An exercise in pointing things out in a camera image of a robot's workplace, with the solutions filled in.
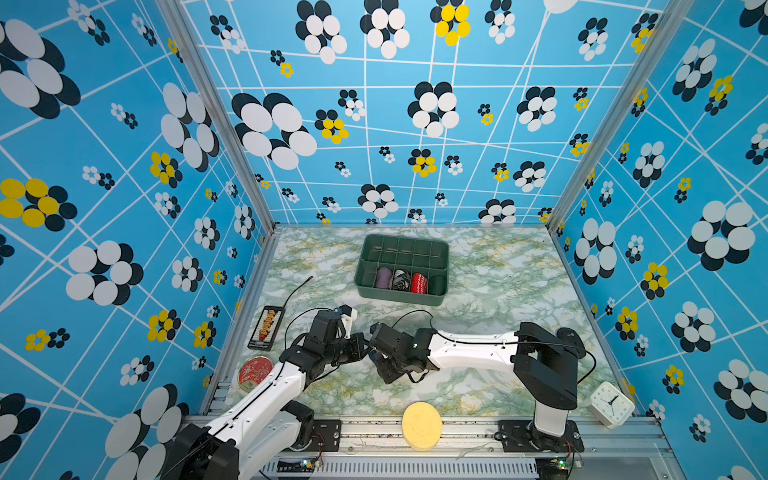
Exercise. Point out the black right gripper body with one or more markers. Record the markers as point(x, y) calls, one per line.
point(390, 370)

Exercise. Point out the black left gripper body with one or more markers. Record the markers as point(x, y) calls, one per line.
point(344, 351)

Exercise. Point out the green compartment tray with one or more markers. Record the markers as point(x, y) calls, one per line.
point(414, 255)

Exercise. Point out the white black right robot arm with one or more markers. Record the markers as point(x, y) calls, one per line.
point(545, 363)

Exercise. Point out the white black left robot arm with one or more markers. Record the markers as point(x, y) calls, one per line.
point(258, 414)

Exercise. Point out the black tray with snacks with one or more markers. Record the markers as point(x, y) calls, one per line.
point(263, 335)

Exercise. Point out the black white rolled sock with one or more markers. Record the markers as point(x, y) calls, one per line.
point(401, 280)

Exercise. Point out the purple rolled sock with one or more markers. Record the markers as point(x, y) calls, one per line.
point(384, 278)

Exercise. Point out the red rolled sock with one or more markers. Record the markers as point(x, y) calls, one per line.
point(419, 284)

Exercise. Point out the yellow round sponge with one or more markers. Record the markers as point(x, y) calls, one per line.
point(422, 426)

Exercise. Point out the red patterned round object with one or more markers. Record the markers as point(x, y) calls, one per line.
point(252, 372)

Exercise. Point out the green rolled sock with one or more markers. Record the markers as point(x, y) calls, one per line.
point(437, 285)

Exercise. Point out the white square clock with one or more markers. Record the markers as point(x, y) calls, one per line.
point(610, 406)

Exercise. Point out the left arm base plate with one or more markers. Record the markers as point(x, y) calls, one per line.
point(320, 435)

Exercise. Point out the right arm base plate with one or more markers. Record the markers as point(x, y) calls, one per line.
point(540, 436)

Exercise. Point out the aluminium front rail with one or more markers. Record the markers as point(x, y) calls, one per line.
point(450, 448)

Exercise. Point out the aluminium corner post left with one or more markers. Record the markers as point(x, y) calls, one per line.
point(175, 18)

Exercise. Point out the aluminium corner post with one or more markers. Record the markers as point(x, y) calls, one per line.
point(175, 18)
point(670, 22)

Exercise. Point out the aluminium corner post right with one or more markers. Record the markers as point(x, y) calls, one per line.
point(670, 22)

